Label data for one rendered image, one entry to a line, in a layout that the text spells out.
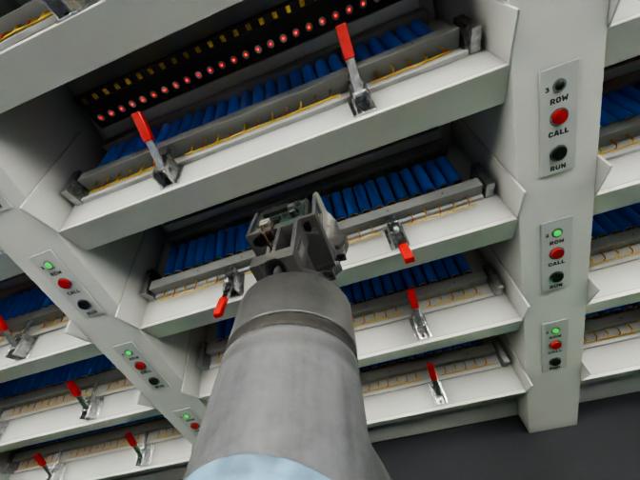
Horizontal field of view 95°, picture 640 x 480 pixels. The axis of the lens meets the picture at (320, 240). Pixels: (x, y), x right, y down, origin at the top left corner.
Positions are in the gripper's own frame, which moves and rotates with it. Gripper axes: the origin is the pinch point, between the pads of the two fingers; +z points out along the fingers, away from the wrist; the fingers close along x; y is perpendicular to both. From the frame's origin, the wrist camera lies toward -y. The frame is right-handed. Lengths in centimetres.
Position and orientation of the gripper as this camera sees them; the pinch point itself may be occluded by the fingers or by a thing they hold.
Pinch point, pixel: (310, 223)
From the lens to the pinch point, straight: 42.8
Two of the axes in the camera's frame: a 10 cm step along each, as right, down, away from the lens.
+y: -3.4, -8.1, -4.7
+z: -0.1, -5.0, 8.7
